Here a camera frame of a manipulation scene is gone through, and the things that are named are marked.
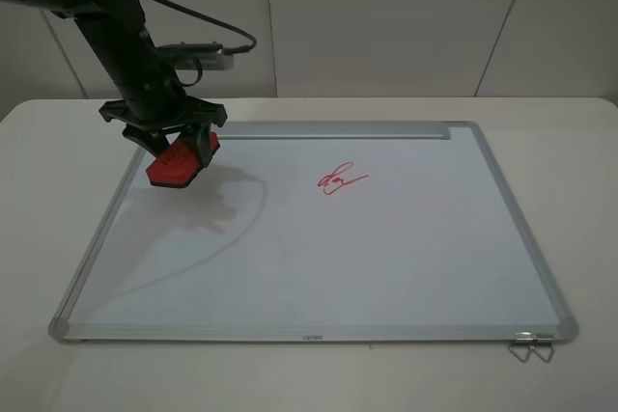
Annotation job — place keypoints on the red whiteboard eraser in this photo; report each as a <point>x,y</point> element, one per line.
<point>177,167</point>

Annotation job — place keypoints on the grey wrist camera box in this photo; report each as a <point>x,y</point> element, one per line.
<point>204,56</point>

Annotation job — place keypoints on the grey marker tray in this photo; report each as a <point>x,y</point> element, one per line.
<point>334,130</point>

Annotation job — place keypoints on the right metal hanging clip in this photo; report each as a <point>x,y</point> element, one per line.
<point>542,346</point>

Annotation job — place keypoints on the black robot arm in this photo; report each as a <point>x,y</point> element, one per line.
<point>117,33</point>

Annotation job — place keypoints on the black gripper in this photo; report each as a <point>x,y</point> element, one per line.
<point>149,110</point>

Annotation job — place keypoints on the white framed whiteboard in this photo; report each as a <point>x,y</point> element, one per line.
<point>318,241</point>

